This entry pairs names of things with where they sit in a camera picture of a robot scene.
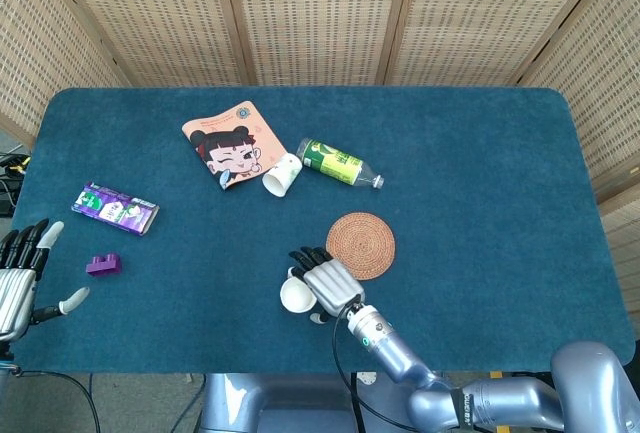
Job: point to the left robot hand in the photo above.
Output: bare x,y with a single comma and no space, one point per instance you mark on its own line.
14,288

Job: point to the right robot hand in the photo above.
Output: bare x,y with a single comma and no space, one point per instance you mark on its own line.
327,283

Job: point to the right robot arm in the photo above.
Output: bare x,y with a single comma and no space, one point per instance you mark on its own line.
440,378

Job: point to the round brown woven coaster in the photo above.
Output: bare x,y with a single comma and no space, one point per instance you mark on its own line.
365,243

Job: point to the white paper cup with print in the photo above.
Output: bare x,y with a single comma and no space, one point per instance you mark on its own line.
282,176

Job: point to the purple toy building block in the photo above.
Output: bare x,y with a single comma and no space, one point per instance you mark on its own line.
104,265

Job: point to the black electronic equipment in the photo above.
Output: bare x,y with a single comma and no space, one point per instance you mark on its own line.
10,183

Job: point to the green label plastic bottle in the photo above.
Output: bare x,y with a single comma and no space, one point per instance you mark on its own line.
336,163

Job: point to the purple snack box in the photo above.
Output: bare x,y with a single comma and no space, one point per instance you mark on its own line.
115,209

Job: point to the blue-grey robot torso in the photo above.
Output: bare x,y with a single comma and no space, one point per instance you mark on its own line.
280,403

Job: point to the blue table mat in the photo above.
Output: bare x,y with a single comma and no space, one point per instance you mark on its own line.
450,178

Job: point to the bamboo folding screen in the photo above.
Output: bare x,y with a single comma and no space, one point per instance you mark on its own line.
320,18

